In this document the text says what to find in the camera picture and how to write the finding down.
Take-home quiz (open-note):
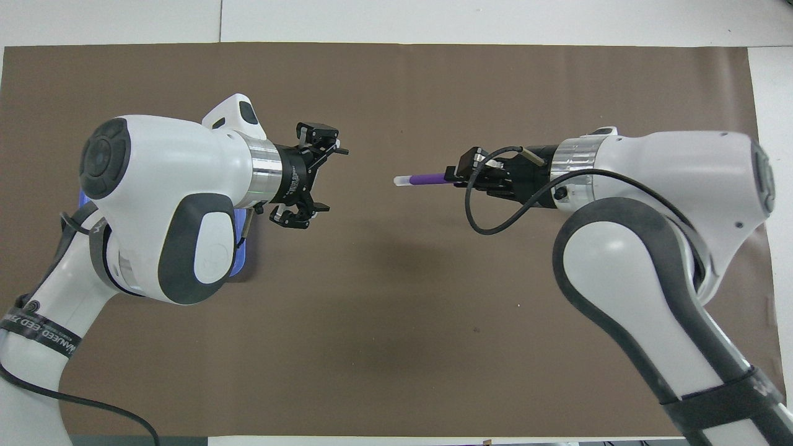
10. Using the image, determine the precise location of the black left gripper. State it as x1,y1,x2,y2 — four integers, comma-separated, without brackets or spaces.
269,123,349,230

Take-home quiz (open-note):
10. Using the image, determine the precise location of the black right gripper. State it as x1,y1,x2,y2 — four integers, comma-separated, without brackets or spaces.
444,146,557,202

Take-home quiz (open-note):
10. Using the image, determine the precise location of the black velcro cable strap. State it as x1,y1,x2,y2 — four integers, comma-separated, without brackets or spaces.
659,365,784,429
0,302,84,360

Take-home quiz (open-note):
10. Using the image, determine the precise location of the purple pen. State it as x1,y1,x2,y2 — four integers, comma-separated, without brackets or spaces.
393,172,456,188

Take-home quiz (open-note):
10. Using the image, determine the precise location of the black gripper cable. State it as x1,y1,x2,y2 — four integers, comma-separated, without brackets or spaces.
0,208,255,446
465,146,701,236

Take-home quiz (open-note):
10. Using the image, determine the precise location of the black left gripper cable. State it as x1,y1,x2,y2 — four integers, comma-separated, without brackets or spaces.
0,208,255,446

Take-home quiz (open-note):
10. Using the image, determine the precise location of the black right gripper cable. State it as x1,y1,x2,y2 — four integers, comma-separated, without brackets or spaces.
465,146,701,236

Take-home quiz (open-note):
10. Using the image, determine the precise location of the brown table mat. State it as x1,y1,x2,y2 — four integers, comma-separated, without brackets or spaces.
0,42,787,437

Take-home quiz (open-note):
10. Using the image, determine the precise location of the blue plastic tray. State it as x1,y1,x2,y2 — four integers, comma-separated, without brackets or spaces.
76,186,252,282

